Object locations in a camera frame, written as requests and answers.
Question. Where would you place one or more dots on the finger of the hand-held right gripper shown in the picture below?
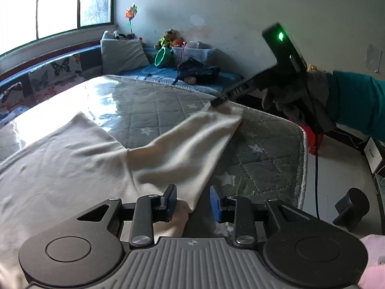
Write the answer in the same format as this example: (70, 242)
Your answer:
(237, 90)

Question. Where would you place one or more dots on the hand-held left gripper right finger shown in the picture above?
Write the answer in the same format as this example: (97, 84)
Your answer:
(215, 205)

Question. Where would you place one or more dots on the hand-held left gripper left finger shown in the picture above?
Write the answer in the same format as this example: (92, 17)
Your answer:
(170, 202)

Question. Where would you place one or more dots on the beige garment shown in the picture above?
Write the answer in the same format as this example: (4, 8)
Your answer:
(90, 162)

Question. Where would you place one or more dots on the person's right hand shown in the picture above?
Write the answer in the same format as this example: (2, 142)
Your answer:
(282, 96)

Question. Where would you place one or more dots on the dark bag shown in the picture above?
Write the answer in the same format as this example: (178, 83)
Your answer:
(195, 70)

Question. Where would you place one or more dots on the clear plastic storage box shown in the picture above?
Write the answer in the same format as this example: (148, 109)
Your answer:
(195, 52)

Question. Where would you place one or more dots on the orange plush toy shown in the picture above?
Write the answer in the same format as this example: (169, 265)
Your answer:
(178, 42)

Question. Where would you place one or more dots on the green plastic bowl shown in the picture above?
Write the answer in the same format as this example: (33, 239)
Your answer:
(162, 57)

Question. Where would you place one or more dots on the blue bed sheet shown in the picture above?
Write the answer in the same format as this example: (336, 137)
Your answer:
(156, 73)

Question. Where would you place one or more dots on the red plastic stool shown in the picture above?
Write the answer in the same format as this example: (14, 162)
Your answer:
(311, 138)

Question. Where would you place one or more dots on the yellow green stuffed toy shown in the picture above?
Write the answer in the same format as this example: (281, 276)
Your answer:
(165, 39)

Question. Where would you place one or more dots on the grey pillow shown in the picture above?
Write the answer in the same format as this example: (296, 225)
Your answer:
(120, 54)

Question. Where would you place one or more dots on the colourful pinwheel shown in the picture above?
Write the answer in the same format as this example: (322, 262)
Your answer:
(131, 12)

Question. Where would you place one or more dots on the black plastic part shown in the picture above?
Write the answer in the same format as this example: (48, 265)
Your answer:
(352, 207)

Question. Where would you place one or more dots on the white paper tag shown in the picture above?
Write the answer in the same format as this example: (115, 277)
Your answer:
(374, 156)

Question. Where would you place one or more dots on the pink clothing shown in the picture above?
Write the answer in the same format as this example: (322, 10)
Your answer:
(374, 262)

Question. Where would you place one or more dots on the butterfly print cushion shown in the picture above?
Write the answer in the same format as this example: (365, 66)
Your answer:
(12, 99)
(57, 75)

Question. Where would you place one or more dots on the window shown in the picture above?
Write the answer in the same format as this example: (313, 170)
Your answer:
(57, 3)

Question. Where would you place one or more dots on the clear plastic wall bag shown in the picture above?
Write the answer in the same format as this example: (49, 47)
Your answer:
(373, 57)

